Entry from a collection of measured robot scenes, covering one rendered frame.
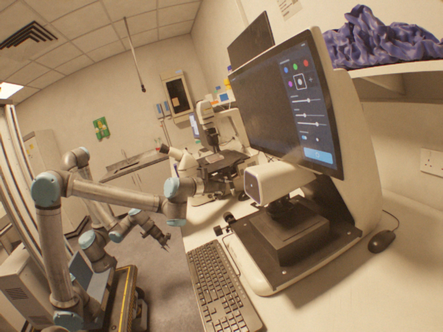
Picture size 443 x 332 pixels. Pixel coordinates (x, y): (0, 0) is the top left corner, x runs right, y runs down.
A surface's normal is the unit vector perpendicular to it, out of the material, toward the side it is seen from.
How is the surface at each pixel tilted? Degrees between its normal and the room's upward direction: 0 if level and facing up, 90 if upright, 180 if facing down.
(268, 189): 79
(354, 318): 0
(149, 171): 90
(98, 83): 90
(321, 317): 0
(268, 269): 0
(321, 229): 90
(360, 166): 90
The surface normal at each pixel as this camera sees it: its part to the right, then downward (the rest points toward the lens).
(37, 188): 0.54, -0.04
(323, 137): -0.91, 0.37
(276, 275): -0.28, -0.92
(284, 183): 0.29, 0.04
